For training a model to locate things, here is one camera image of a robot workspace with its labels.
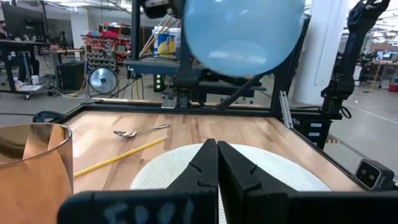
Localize white and yellow wipes tub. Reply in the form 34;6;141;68
154;27;182;59

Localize black upright pole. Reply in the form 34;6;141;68
130;0;141;60

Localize large black monitor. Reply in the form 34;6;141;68
1;2;44;40

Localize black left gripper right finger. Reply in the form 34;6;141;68
218;141;398;224

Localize white building column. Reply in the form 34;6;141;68
292;0;351;105

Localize light blue bowl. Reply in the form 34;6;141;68
182;0;307;78

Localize black aluminium table frame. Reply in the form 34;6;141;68
55;14;398;192

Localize red parts bin rack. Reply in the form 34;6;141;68
82;30;131;72

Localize dark grey workbench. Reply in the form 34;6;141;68
124;58;268;94

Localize black box camera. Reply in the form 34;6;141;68
354;158;396;190

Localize black computer case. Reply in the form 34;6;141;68
57;60;86;91

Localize person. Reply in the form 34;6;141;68
0;20;10;40

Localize wooden top workbench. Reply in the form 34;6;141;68
39;47;85;82

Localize silver aluminium bar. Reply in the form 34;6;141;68
279;90;294;129

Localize black controller box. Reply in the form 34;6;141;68
292;117;333;150

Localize black office desk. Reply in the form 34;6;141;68
0;39;47;94

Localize white round woven placemat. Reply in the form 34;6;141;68
129;142;331;224

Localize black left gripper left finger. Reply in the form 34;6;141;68
57;138;219;224

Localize black device with green lights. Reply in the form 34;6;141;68
153;73;166;93

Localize silver metal spoon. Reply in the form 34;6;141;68
113;123;171;138

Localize dark blue cable bundle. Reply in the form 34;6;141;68
32;110;65;124

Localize white rolling platform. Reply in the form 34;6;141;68
15;83;44;100

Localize amber faceted plastic cup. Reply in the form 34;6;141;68
0;123;74;224

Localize round silver floor fan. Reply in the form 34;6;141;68
88;67;119;96

